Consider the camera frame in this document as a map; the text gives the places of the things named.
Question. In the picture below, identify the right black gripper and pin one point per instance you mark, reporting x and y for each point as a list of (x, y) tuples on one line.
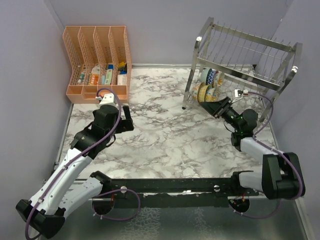
[(217, 107)]

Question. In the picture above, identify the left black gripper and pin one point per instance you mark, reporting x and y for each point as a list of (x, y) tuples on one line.
[(126, 124)]

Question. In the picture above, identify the blue orange floral bowl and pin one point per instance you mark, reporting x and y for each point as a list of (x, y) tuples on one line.
[(212, 94)]

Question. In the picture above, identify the blue yellow sun bowl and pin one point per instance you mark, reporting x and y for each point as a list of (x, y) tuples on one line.
[(201, 95)]

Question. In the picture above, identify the green leaf orange flower bowl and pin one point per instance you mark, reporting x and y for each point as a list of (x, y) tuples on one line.
[(195, 90)]

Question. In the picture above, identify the orange star flower bowl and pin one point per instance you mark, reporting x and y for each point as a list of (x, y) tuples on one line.
[(219, 79)]

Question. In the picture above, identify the red patterned bowl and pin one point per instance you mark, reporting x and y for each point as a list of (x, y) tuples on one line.
[(213, 78)]

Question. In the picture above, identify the teal bowl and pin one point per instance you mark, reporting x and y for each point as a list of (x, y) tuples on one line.
[(204, 74)]

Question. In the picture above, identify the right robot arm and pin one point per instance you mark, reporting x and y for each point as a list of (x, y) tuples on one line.
[(281, 176)]

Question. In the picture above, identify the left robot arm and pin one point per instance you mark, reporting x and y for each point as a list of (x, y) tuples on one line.
[(47, 210)]

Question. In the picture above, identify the steel dish rack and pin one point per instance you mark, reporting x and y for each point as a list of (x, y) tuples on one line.
[(249, 61)]

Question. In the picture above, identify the white blue box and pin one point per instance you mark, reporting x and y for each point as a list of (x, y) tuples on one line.
[(122, 79)]

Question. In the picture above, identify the green white box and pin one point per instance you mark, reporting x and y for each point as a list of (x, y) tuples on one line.
[(108, 77)]

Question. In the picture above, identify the orange snack box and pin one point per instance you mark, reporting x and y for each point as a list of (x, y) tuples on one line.
[(93, 79)]

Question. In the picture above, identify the small bottle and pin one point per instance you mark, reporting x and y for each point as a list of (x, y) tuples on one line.
[(81, 78)]

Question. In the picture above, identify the peach plastic desk organizer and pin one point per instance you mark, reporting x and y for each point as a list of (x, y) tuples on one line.
[(94, 49)]

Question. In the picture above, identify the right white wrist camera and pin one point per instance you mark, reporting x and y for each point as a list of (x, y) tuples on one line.
[(239, 94)]

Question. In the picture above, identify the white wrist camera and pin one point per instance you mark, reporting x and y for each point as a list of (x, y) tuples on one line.
[(106, 99), (239, 94)]

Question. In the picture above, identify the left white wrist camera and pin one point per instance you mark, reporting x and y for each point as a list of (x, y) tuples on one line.
[(106, 99)]

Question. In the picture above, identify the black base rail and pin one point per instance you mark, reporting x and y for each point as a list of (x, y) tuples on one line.
[(169, 192)]

